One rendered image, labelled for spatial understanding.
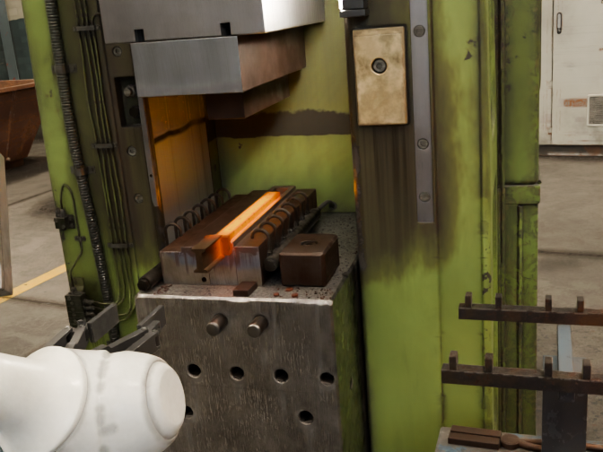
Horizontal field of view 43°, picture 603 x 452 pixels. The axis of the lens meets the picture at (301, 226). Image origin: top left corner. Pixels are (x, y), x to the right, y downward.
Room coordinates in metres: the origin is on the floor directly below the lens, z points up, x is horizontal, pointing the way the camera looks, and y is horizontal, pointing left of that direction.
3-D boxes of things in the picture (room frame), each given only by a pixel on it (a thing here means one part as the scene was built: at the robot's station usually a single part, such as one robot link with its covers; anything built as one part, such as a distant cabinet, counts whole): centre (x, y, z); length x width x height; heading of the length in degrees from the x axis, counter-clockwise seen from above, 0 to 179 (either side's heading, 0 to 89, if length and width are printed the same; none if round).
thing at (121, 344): (0.89, 0.25, 1.00); 0.11 x 0.01 x 0.04; 142
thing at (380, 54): (1.37, -0.16, 1.27); 0.09 x 0.02 x 0.17; 73
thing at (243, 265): (1.53, 0.12, 0.96); 0.42 x 0.20 x 0.09; 163
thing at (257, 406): (1.53, 0.06, 0.69); 0.56 x 0.38 x 0.45; 163
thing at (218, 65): (1.53, 0.12, 1.32); 0.42 x 0.20 x 0.10; 163
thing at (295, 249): (1.34, -0.01, 0.95); 0.12 x 0.08 x 0.06; 163
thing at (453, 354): (1.00, -0.24, 0.94); 0.23 x 0.06 x 0.02; 161
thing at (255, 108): (1.57, 0.08, 1.24); 0.30 x 0.07 x 0.06; 163
